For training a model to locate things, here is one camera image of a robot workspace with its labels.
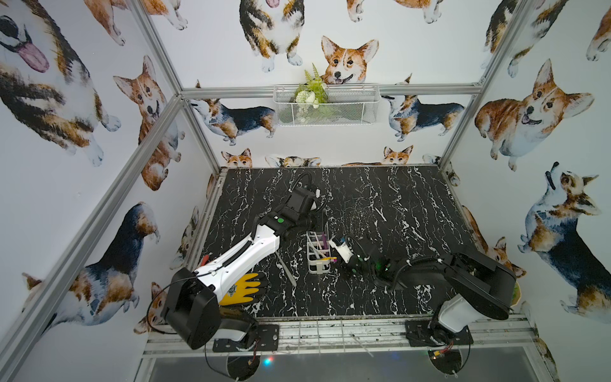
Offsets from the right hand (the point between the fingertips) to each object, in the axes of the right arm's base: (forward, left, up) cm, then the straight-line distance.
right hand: (328, 260), depth 84 cm
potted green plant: (-13, -56, +4) cm, 58 cm away
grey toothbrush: (-1, +15, -5) cm, 16 cm away
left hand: (+10, 0, +13) cm, 17 cm away
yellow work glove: (-8, +30, -3) cm, 31 cm away
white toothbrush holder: (+1, +3, +4) cm, 5 cm away
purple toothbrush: (+4, +1, +7) cm, 8 cm away
